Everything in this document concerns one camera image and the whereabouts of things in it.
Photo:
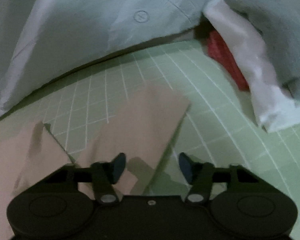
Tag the white crumpled cloth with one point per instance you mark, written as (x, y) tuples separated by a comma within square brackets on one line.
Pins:
[(252, 67)]

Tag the green grid bed sheet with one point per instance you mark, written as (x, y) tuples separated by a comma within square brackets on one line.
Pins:
[(214, 130)]

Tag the red knitted cloth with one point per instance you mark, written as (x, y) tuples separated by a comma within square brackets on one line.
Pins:
[(219, 50)]

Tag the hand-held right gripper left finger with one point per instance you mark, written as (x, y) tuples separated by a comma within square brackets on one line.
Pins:
[(119, 166)]

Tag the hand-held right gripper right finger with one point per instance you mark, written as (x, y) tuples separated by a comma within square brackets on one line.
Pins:
[(185, 166)]

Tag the pale green printed quilt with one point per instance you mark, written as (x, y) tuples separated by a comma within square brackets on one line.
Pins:
[(77, 30)]

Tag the pale pink garment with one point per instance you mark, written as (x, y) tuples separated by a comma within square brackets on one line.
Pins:
[(140, 120)]

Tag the grey-green garment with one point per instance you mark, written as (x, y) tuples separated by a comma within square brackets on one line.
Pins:
[(284, 30)]

